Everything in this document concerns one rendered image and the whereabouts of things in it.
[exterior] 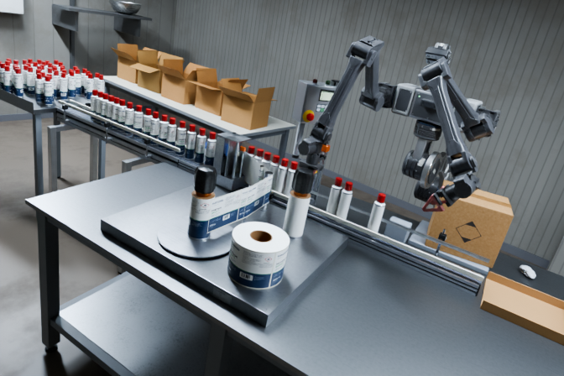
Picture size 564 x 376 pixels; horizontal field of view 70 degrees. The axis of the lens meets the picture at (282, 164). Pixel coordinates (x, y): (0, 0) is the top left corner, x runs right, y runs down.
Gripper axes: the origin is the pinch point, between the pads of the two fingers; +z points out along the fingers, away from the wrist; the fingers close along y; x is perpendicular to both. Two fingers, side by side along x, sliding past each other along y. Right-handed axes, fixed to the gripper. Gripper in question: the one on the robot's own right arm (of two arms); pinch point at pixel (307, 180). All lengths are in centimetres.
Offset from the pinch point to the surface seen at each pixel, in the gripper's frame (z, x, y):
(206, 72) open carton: -5, 149, -194
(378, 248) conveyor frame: 18.7, 4.4, 39.3
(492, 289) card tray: 20, 14, 87
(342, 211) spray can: 10.1, 6.6, 17.8
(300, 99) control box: -33.6, 9.8, -17.6
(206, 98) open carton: 16, 135, -179
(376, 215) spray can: 5.5, 6.8, 33.5
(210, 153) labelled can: 9, 7, -64
